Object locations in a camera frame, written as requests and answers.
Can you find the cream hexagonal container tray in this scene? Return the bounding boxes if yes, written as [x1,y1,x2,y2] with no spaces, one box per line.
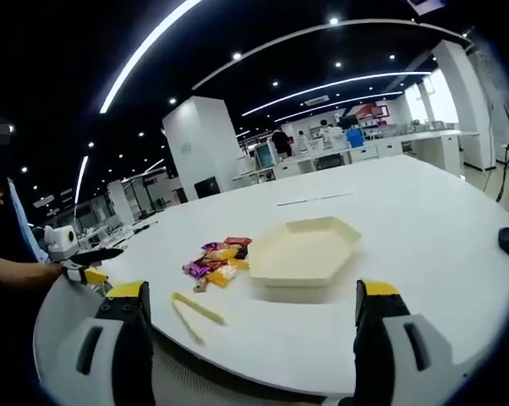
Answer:
[249,216,363,289]

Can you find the pile of food snack packets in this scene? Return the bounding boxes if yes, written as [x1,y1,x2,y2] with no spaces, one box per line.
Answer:
[182,236,254,294]

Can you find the white square pillar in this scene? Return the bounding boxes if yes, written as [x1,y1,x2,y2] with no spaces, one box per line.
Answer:
[161,96,244,202]

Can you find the blue framed white box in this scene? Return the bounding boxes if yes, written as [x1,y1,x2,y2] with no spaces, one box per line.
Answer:
[254,140,278,171]

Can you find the person's light blue strap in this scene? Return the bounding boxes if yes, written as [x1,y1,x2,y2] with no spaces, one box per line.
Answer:
[7,177,49,264]

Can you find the cream food tongs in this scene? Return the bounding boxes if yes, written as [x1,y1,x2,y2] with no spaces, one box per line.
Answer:
[171,291,228,346]

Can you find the black monitor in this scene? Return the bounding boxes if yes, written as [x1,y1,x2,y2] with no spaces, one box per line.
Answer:
[193,176,221,200]

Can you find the long curved ceiling light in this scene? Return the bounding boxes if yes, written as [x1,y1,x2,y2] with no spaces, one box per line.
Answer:
[99,0,205,114]

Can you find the blue storage bin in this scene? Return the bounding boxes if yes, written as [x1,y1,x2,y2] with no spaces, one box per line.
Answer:
[346,128,366,149]

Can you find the ceiling mounted screen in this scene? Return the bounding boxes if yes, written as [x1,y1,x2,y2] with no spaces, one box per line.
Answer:
[406,0,446,17]

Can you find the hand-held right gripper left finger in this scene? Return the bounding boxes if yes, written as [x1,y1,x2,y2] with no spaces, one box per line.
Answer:
[41,278,156,406]

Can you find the person in black shirt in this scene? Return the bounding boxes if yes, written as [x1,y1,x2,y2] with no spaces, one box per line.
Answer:
[0,168,44,406]

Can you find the white counter cabinets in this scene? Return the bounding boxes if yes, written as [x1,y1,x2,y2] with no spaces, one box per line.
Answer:
[274,129,480,179]

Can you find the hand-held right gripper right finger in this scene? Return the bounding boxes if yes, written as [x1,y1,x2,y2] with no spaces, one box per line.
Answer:
[353,278,484,406]

